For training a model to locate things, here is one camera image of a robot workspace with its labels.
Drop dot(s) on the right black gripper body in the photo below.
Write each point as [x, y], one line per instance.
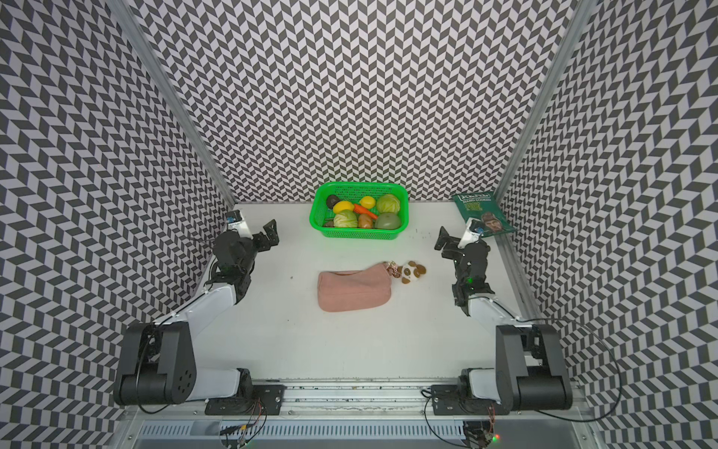
[451, 251]

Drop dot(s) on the left aluminium corner post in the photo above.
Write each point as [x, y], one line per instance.
[134, 34]

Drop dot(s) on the pink corduroy bag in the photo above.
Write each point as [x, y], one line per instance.
[348, 291]

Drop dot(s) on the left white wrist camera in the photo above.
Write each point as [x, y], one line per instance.
[237, 223]

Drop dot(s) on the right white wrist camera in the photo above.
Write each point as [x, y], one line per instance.
[474, 231]

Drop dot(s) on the orange toy carrot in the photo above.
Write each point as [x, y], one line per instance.
[362, 210]

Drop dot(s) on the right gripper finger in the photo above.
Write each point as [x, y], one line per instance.
[438, 243]
[443, 234]

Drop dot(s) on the grey green toy avocado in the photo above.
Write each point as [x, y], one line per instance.
[387, 221]

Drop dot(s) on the brown toy potato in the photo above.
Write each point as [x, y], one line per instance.
[364, 221]

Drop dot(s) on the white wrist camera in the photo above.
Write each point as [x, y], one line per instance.
[237, 223]
[474, 231]

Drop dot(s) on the green toy lettuce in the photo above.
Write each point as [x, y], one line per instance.
[345, 219]

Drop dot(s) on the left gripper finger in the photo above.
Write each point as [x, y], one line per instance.
[273, 238]
[271, 228]

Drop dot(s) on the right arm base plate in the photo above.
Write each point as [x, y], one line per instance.
[447, 400]

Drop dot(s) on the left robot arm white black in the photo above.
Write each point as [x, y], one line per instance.
[157, 365]

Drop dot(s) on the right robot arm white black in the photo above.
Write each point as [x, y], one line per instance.
[529, 371]

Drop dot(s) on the green plastic basket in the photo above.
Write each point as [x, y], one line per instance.
[344, 190]

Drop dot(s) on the yellow toy lemon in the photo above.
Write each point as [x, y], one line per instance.
[367, 203]

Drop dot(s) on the aluminium front rail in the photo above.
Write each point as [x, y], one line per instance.
[326, 399]

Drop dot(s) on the dark purple toy fruit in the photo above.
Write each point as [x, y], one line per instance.
[332, 201]

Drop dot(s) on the plush keychain decoration with carabiners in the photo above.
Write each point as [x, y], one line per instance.
[407, 273]

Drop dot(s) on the aluminium corner post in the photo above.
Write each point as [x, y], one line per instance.
[134, 34]
[566, 48]

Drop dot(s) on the green book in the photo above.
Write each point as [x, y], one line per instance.
[483, 206]

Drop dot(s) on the right aluminium corner post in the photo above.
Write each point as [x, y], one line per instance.
[566, 48]

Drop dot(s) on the light green toy cabbage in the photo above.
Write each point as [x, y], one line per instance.
[388, 204]

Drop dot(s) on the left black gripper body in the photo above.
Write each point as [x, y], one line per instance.
[260, 242]

